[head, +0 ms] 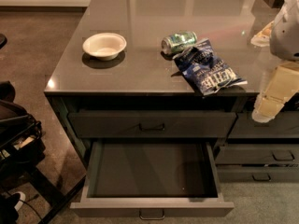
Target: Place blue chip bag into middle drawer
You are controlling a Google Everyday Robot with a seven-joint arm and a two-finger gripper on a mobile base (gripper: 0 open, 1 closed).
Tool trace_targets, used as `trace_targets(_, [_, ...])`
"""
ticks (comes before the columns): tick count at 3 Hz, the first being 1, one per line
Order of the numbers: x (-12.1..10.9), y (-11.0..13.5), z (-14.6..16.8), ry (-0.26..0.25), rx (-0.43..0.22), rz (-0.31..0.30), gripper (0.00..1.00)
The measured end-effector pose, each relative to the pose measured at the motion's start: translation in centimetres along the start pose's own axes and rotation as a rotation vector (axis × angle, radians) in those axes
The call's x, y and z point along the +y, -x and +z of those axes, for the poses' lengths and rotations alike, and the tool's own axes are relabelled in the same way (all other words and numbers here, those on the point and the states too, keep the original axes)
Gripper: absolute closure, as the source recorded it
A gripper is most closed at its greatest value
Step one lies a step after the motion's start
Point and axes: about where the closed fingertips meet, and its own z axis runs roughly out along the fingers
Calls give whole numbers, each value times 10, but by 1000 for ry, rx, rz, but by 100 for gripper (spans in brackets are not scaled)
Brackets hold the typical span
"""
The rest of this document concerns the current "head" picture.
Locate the right middle drawer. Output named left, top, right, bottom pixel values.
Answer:
left=215, top=144, right=299, bottom=165

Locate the closed top drawer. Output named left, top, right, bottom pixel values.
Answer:
left=68, top=110, right=236, bottom=138

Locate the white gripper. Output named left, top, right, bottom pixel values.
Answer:
left=251, top=62, right=299, bottom=123

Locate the blue chip bag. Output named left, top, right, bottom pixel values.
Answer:
left=174, top=38, right=248, bottom=95

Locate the right top drawer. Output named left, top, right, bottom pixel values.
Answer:
left=229, top=111, right=299, bottom=138

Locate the open middle drawer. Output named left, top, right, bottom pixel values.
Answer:
left=70, top=139, right=235, bottom=220

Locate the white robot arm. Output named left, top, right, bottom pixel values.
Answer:
left=250, top=0, right=299, bottom=123

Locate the dark counter cabinet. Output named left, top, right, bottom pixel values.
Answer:
left=45, top=0, right=298, bottom=182

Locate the white paper bowl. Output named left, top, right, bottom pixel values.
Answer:
left=82, top=33, right=127, bottom=61

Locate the green soda can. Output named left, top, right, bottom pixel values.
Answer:
left=161, top=31, right=197, bottom=55

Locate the right bottom drawer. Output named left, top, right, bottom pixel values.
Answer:
left=218, top=167, right=299, bottom=182

